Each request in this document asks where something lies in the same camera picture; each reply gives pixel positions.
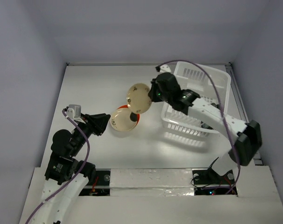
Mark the white plastic dish rack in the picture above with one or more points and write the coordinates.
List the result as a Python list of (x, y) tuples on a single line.
[(191, 77)]

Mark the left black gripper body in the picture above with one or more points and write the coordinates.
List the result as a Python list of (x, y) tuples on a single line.
[(90, 124)]

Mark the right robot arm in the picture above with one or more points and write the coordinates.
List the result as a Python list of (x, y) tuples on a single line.
[(245, 137)]

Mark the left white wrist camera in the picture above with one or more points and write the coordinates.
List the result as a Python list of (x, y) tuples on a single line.
[(73, 112)]

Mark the white foam strip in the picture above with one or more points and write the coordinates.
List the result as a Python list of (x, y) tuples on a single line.
[(151, 182)]

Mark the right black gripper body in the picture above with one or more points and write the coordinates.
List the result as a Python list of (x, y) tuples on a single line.
[(154, 91)]

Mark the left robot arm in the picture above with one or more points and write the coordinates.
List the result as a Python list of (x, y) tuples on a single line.
[(68, 170)]

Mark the cream plate with dark spot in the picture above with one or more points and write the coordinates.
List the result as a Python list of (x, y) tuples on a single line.
[(114, 121)]

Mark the beige patterned plate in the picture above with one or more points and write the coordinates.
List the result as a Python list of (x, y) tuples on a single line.
[(137, 98)]

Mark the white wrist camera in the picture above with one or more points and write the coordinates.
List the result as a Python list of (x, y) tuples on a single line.
[(163, 68), (73, 112)]

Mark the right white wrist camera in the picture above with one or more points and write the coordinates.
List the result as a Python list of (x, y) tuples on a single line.
[(163, 68)]

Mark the orange plate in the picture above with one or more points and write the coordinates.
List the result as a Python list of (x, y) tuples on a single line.
[(138, 116)]

